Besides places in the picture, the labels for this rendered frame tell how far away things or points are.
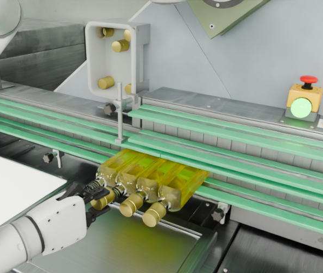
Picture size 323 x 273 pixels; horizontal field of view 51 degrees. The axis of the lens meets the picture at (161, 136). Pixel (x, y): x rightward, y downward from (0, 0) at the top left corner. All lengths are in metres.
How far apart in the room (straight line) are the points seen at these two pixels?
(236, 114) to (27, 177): 0.67
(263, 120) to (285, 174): 0.14
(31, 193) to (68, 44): 1.09
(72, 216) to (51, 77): 1.29
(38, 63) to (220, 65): 1.09
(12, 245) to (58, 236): 0.09
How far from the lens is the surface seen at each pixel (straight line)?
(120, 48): 1.05
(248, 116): 0.86
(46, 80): 1.89
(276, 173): 0.82
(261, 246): 0.95
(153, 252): 0.84
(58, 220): 0.68
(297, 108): 0.85
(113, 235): 0.89
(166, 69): 1.05
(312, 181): 0.82
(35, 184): 1.11
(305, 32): 0.92
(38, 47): 1.83
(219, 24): 0.87
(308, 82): 0.87
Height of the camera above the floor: 1.66
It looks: 54 degrees down
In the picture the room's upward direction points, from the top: 126 degrees counter-clockwise
